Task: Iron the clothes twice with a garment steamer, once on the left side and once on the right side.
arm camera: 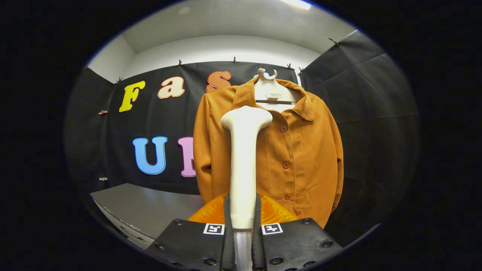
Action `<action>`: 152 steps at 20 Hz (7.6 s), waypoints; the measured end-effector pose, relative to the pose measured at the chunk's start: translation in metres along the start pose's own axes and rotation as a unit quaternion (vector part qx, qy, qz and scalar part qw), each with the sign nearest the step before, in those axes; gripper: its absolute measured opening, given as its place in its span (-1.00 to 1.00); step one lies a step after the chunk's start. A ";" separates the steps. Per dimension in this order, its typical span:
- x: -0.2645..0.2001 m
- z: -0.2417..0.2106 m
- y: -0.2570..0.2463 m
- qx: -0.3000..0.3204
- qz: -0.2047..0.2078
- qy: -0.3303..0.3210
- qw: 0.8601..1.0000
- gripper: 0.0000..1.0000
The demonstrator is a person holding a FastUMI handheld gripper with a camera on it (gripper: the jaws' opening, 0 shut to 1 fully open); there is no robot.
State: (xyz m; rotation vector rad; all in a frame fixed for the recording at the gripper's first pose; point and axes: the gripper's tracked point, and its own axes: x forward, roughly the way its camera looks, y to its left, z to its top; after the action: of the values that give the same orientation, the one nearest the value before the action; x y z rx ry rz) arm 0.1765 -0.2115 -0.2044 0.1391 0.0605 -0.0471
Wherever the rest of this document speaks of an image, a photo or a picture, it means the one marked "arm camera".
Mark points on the row of black clips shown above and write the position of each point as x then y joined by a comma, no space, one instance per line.
234,60

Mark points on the orange button shirt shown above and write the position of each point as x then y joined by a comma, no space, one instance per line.
301,158

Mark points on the white clothes hanger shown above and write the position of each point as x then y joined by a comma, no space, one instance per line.
269,90

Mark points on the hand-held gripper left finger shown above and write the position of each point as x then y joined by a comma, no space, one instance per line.
188,241

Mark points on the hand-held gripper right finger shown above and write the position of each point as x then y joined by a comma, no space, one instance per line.
297,241

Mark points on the grey cabinet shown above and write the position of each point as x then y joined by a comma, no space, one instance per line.
150,207

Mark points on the white garment steamer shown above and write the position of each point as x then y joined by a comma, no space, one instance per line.
243,169

